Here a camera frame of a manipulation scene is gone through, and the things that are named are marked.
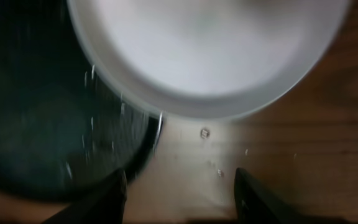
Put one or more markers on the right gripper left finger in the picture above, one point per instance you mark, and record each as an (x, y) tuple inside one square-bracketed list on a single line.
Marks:
[(105, 205)]

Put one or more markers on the white plate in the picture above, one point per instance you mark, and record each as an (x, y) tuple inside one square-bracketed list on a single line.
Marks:
[(204, 59)]

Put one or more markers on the round black tray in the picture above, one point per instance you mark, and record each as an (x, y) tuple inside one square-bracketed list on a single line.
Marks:
[(62, 130)]

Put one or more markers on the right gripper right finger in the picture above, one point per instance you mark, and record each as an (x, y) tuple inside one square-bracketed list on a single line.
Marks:
[(256, 204)]

